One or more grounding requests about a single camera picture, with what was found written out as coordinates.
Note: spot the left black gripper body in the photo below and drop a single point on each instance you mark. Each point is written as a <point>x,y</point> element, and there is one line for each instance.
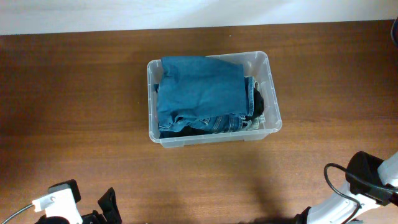
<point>96,218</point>

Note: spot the black shirt with white logo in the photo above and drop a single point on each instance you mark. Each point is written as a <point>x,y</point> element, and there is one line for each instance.
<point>186,131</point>

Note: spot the blue denim jeans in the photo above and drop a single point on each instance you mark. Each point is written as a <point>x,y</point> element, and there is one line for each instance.
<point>201,92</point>

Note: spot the light wash jeans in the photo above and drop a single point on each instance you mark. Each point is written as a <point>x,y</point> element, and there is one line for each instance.
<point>250,85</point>

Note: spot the black garment with red band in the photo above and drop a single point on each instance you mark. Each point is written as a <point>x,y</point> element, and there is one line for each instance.
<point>258,106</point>

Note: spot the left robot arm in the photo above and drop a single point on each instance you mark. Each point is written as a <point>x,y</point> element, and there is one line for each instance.
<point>44,219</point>

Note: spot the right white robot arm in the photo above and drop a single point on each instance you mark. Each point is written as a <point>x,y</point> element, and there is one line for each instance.
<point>370,183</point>

